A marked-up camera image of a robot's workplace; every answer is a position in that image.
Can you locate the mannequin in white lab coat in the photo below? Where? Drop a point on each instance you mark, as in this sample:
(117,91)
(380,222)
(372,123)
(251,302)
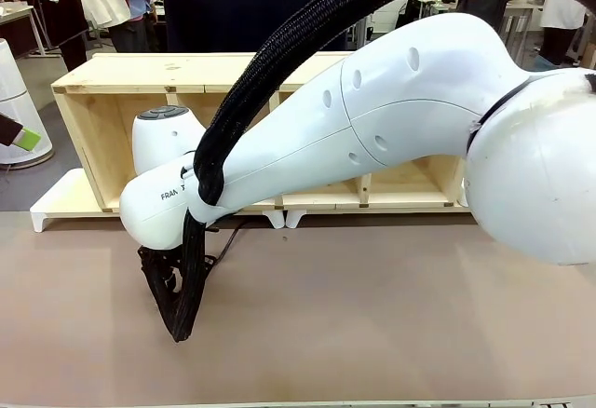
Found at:
(563,7)

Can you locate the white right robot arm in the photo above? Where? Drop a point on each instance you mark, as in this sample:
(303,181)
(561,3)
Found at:
(419,100)

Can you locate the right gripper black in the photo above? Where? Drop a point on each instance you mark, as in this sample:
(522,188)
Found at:
(158,268)

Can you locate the white air purifier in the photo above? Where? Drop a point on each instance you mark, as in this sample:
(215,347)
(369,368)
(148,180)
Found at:
(14,77)

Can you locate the light wooden background desk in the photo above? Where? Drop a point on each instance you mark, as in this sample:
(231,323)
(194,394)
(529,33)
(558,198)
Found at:
(18,12)

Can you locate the mannequin in black coat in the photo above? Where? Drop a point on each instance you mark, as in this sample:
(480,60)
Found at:
(60,17)

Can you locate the person in navy FILA sweater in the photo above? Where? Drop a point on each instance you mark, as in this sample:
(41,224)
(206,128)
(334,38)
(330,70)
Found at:
(223,7)

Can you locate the wooden four-compartment shelf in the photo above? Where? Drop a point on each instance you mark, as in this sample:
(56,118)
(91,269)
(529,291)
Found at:
(116,72)

